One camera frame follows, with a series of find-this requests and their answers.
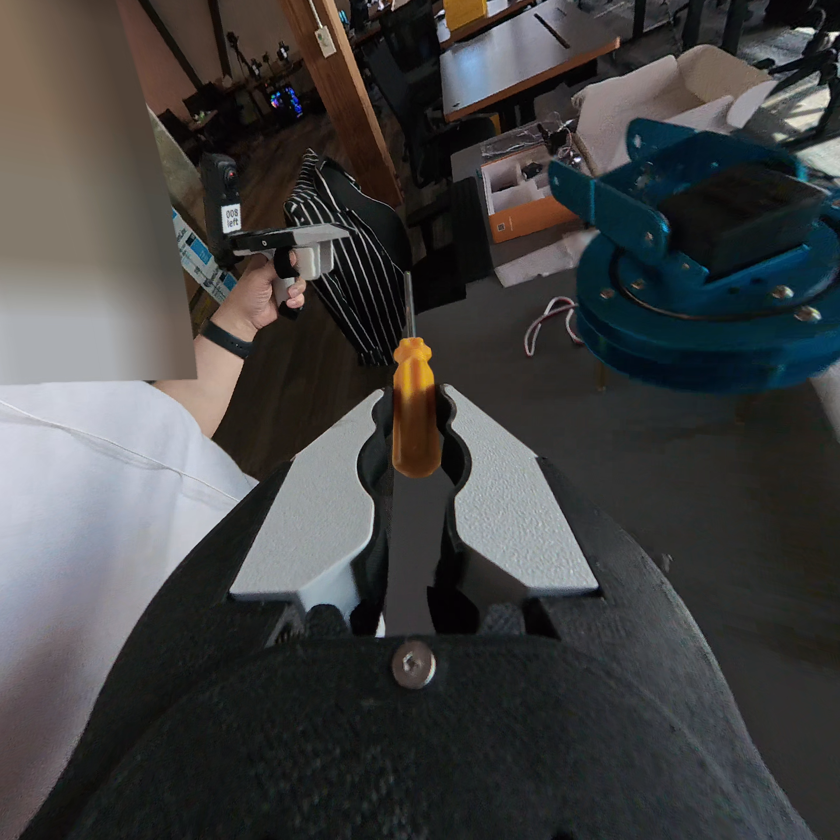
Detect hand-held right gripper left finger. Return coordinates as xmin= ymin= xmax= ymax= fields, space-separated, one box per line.
xmin=230 ymin=387 xmax=395 ymax=636

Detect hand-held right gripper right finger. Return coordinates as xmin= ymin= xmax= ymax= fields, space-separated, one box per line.
xmin=428 ymin=384 xmax=599 ymax=635

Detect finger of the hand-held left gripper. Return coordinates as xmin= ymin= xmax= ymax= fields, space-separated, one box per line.
xmin=284 ymin=222 xmax=360 ymax=280

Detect orange handled screwdriver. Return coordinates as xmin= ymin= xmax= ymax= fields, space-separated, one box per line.
xmin=391 ymin=270 xmax=442 ymax=476

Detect blue toy robot arm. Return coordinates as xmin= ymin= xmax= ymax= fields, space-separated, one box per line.
xmin=548 ymin=117 xmax=840 ymax=396

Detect person's left forearm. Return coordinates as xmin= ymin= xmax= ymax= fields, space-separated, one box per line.
xmin=154 ymin=331 xmax=248 ymax=439

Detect dark grey desk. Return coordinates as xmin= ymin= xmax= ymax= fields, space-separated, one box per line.
xmin=381 ymin=259 xmax=840 ymax=840

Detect wood edged grey desk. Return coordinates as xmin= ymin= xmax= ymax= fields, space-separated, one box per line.
xmin=438 ymin=0 xmax=622 ymax=123

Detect person's left hand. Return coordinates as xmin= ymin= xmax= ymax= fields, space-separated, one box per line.
xmin=210 ymin=255 xmax=308 ymax=340

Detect black white striped bag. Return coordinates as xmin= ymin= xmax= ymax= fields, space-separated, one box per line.
xmin=283 ymin=150 xmax=409 ymax=367

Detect blue white printed box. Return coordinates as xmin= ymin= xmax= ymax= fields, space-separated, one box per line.
xmin=171 ymin=205 xmax=239 ymax=307

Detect wooden pillar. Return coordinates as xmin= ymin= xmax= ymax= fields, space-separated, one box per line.
xmin=279 ymin=0 xmax=406 ymax=207

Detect black wristband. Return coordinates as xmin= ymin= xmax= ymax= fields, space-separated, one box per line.
xmin=199 ymin=319 xmax=256 ymax=361

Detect black office chair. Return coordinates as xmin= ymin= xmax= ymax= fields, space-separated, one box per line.
xmin=363 ymin=0 xmax=455 ymax=191

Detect white foam sheet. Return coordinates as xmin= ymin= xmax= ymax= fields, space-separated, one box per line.
xmin=492 ymin=230 xmax=595 ymax=290

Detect person's white shirt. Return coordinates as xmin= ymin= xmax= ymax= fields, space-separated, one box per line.
xmin=0 ymin=381 xmax=260 ymax=840

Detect orange white parts box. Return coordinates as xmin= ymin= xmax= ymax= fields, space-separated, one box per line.
xmin=570 ymin=45 xmax=780 ymax=177

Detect red white servo wires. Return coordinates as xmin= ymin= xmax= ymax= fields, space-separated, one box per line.
xmin=523 ymin=297 xmax=586 ymax=359

